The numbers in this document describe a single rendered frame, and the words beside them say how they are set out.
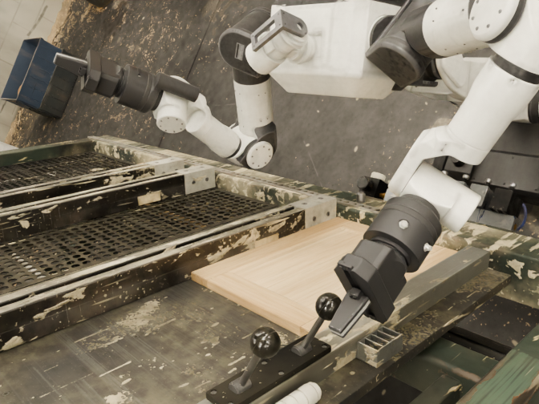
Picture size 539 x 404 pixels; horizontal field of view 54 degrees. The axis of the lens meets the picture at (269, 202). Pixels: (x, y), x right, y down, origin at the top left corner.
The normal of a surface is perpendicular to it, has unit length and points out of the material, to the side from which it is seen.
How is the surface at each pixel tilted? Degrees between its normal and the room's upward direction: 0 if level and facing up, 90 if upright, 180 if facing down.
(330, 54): 23
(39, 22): 90
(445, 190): 43
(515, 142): 0
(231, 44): 54
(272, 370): 60
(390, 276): 90
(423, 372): 30
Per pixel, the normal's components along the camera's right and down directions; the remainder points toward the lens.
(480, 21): -0.94, -0.20
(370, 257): -0.41, -0.68
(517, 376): -0.02, -0.95
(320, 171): -0.63, -0.29
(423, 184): 0.05, -0.45
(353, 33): -0.08, 0.21
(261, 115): 0.54, 0.50
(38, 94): 0.71, 0.17
